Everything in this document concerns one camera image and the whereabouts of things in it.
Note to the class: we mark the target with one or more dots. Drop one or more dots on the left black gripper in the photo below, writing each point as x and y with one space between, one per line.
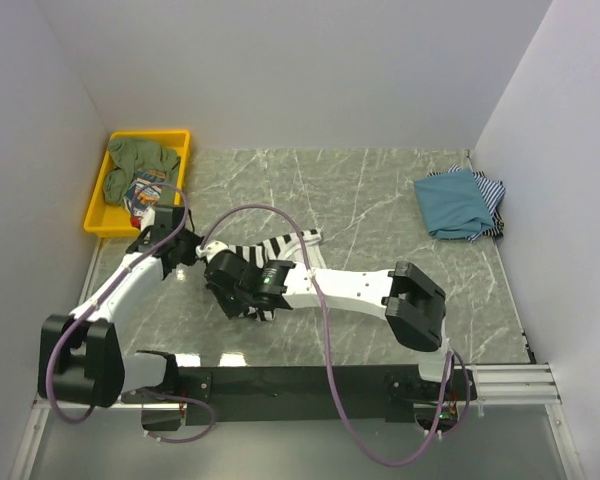
191 256

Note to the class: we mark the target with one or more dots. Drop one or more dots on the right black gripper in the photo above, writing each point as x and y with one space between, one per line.
231 311

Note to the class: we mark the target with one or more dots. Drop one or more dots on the black white striped top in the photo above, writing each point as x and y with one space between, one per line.
283 247

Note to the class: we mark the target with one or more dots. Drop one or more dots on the teal tank top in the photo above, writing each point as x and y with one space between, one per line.
452 205

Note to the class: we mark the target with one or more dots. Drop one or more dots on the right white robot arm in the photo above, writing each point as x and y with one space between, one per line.
413 305

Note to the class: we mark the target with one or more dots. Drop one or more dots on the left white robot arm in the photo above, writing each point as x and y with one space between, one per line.
80 358

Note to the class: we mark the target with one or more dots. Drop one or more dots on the yellow plastic bin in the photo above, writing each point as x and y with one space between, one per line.
113 221

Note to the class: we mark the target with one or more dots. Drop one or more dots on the olive patterned garment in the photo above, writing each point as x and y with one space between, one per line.
144 174

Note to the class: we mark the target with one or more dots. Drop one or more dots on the black base beam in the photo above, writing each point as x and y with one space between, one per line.
394 393

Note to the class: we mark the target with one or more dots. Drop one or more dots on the black striped folded top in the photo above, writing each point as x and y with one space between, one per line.
493 192

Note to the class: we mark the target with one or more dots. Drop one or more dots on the blue white striped folded top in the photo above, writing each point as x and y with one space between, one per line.
489 219

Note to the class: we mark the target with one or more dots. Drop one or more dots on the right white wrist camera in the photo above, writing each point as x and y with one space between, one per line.
211 249

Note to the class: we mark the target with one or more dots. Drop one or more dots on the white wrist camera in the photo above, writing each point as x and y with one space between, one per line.
144 219
211 249

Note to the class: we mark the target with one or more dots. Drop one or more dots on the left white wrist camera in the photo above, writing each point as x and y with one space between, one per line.
144 219

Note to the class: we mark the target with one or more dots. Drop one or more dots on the aluminium rail frame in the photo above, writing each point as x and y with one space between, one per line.
496 385

